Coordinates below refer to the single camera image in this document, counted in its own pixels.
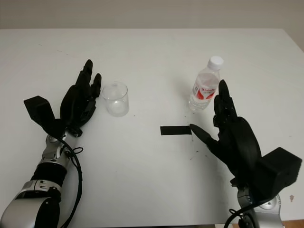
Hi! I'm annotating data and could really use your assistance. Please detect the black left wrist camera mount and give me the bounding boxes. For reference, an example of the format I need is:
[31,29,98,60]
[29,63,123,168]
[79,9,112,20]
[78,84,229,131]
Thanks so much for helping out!
[23,95,67,139]

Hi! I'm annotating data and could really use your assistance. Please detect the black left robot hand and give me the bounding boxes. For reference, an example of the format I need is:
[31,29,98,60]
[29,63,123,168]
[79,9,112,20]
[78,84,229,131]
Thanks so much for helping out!
[59,59,103,138]

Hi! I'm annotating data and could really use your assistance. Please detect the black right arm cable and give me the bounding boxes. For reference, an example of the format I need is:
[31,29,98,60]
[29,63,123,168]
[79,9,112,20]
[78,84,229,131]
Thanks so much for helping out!
[223,203,255,228]

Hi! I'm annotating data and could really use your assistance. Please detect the black tape strip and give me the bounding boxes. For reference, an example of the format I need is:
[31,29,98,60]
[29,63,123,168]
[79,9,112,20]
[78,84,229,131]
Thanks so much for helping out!
[160,125,192,136]

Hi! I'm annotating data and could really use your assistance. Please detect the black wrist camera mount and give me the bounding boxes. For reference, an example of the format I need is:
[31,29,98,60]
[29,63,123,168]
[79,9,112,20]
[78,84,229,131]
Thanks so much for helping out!
[251,147,303,203]
[23,95,67,139]

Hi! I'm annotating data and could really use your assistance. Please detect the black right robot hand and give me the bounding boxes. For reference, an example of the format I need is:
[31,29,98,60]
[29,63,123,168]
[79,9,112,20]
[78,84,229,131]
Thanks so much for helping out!
[189,79,263,189]

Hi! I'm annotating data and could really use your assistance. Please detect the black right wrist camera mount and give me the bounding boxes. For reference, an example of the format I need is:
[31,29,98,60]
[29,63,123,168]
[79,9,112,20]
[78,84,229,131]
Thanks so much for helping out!
[251,147,303,203]

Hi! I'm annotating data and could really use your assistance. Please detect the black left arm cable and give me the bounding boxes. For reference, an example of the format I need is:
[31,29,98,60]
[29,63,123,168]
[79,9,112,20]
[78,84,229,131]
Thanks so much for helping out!
[56,136,84,228]

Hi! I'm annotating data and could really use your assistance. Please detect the clear plastic cup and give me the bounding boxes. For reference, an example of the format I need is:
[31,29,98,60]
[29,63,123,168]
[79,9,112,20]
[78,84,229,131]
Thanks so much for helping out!
[102,82,130,117]

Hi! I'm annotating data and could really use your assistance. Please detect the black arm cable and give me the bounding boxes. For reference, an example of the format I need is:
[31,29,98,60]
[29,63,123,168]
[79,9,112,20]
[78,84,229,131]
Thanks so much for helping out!
[223,203,255,228]
[56,136,84,228]

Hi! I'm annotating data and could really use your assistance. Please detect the clear water bottle red label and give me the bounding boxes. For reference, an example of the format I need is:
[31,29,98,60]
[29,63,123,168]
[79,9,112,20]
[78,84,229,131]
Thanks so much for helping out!
[189,56,225,113]

